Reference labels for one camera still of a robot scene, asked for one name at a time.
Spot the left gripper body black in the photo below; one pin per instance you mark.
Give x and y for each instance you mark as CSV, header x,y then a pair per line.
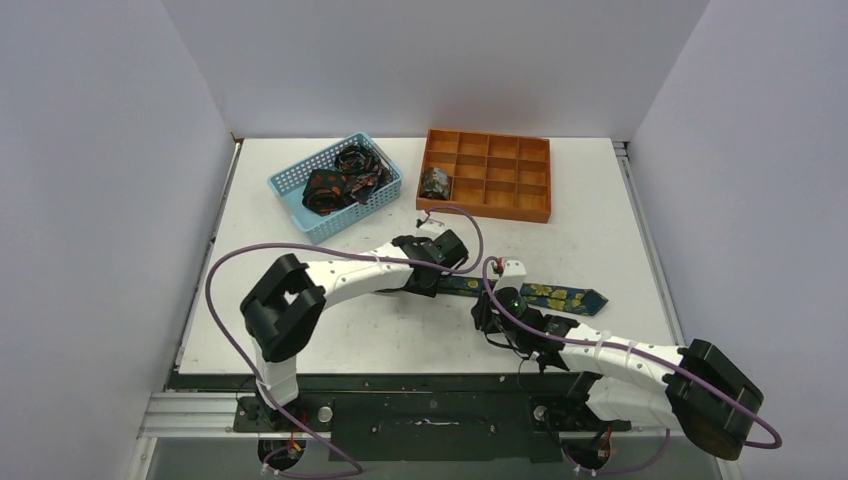
x,y
427,291

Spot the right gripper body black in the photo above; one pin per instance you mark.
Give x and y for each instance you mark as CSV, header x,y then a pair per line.
x,y
484,312

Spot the blue yellow floral tie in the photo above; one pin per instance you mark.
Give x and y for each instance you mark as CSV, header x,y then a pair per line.
x,y
576,301

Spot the orange wooden compartment tray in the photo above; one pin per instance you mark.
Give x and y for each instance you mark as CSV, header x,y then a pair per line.
x,y
493,175

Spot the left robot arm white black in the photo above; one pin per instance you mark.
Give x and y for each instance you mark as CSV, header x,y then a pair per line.
x,y
282,310

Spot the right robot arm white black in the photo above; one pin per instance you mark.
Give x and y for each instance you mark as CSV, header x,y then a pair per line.
x,y
695,388

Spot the rolled dark patterned tie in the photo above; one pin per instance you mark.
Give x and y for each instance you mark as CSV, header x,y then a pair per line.
x,y
435,184

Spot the dark patterned tie in basket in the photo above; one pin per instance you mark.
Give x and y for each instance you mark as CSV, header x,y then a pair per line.
x,y
363,170

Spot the black orange patterned tie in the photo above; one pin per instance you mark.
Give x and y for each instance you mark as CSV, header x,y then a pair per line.
x,y
328,191

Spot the blue plastic basket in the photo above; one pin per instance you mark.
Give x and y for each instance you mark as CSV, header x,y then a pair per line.
x,y
289,183

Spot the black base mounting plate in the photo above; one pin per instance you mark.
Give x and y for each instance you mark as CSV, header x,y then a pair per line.
x,y
424,417

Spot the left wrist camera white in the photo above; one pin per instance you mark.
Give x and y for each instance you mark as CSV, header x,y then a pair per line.
x,y
426,226

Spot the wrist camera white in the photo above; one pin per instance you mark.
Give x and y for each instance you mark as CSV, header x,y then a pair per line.
x,y
511,274
426,226

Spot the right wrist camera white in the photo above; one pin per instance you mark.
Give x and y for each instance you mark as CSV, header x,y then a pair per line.
x,y
511,274

